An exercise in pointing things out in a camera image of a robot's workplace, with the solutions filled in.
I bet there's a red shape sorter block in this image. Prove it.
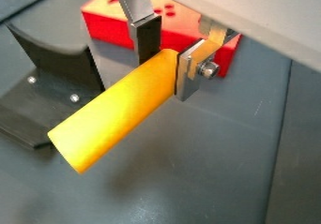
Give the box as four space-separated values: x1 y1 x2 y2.
82 0 242 78

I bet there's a black curved fixture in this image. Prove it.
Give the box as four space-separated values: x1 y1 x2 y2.
0 23 104 150

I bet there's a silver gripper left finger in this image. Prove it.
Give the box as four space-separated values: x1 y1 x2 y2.
119 0 162 64

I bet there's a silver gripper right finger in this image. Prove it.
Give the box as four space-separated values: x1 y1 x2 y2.
174 15 238 101

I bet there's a yellow oval peg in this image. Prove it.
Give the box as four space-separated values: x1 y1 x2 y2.
48 49 176 173

